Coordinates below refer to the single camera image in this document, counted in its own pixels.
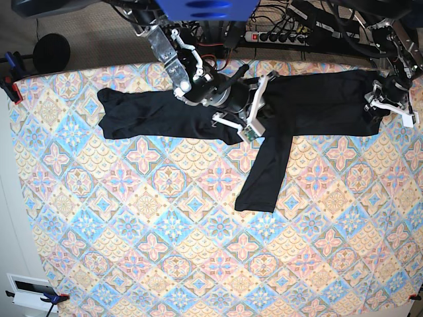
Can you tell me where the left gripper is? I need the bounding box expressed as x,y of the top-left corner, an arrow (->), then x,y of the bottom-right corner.
364,76 -> 419,127

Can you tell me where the blue clamp top left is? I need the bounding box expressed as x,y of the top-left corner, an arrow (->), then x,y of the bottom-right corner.
0,51 -> 33,71

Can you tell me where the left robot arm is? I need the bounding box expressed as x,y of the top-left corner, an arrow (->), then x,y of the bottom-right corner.
327,1 -> 422,127

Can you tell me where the blue clamp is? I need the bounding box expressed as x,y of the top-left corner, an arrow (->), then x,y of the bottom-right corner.
0,51 -> 33,71
5,289 -> 70,317

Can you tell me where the white power strip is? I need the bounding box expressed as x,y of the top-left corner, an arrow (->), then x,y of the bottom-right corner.
244,31 -> 307,46

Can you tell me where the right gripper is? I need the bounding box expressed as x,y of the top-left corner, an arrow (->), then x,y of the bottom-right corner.
211,64 -> 279,143

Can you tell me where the orange clamp bottom right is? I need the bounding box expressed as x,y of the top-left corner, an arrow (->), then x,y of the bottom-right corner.
408,294 -> 422,301

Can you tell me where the black t-shirt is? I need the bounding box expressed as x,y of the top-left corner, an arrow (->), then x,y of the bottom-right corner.
97,70 -> 383,212

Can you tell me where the blue clamp bottom left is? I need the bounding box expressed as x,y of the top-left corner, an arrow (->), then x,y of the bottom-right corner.
5,289 -> 70,317

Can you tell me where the white floor outlet box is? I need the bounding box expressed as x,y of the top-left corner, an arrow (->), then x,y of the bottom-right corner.
7,273 -> 55,316

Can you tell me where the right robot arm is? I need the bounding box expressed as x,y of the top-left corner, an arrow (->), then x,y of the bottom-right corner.
107,1 -> 276,142

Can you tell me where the patterned tablecloth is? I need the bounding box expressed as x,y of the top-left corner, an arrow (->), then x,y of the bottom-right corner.
9,63 -> 422,316

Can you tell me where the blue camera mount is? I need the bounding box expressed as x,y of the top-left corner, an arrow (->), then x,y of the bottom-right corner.
156,0 -> 259,22

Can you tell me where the black round stool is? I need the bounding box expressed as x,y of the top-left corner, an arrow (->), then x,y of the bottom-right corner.
32,33 -> 71,74

